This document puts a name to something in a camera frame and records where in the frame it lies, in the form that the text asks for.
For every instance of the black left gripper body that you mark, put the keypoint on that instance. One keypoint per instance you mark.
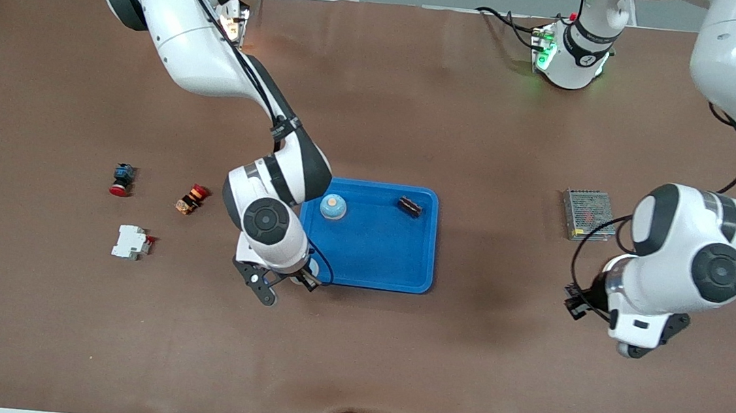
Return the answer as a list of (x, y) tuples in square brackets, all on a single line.
[(594, 297)]

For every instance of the blue knob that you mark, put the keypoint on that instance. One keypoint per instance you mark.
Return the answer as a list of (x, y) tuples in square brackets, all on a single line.
[(333, 207)]

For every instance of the tall brown electrolytic capacitor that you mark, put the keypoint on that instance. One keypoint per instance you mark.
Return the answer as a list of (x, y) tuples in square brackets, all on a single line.
[(410, 207)]

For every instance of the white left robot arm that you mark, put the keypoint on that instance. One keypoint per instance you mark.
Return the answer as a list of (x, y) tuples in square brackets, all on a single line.
[(731, 67)]

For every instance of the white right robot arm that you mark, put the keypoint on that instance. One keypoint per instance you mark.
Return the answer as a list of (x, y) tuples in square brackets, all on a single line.
[(187, 44)]

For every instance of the blue plastic tray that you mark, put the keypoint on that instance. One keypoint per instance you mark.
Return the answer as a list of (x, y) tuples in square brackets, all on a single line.
[(376, 255)]

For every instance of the brown table mat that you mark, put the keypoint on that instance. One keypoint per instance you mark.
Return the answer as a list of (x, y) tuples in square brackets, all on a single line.
[(354, 342)]

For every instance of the perforated metal power supply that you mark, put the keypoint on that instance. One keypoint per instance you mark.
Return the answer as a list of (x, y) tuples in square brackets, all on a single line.
[(586, 212)]

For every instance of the white circuit breaker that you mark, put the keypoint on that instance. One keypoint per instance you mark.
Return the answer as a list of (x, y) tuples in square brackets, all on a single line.
[(130, 243)]

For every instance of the blue red push button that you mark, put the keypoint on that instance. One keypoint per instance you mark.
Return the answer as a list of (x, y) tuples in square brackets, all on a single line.
[(122, 179)]

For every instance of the orange red emergency switch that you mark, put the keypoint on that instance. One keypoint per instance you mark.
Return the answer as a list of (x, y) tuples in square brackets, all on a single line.
[(192, 199)]

